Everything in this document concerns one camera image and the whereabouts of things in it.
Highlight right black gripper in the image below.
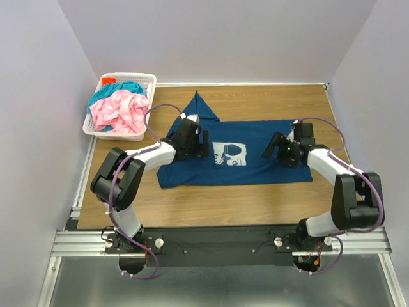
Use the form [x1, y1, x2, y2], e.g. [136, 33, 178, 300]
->
[261, 131, 299, 169]

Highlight dark blue t shirt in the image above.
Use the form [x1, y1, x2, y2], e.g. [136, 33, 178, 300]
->
[157, 94, 313, 188]

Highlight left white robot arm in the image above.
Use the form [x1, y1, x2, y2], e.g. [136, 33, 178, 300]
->
[91, 114, 208, 253]

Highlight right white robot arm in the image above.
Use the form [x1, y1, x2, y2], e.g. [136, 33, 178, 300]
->
[262, 120, 385, 251]

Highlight pink t shirt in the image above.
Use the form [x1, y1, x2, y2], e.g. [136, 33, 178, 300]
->
[90, 90, 150, 134]

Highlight white plastic laundry basket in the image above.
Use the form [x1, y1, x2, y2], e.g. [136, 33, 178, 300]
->
[82, 72, 157, 141]

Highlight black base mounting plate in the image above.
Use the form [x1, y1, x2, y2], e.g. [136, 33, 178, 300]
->
[105, 224, 332, 269]

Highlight teal t shirt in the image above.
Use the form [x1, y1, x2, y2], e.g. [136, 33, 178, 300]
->
[87, 81, 146, 114]

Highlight orange cloth in basket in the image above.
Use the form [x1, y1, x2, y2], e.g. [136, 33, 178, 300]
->
[101, 77, 116, 86]

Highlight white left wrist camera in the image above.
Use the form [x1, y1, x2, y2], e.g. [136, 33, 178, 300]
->
[179, 113, 200, 123]

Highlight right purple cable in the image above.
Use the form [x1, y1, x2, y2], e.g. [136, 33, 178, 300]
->
[293, 116, 384, 276]

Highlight purple cable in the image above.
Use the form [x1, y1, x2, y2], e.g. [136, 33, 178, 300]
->
[105, 103, 188, 279]
[293, 116, 384, 276]

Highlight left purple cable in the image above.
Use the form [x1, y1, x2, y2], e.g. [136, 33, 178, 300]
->
[105, 103, 188, 279]

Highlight aluminium frame rail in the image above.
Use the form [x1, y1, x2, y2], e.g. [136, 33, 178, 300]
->
[38, 229, 406, 306]

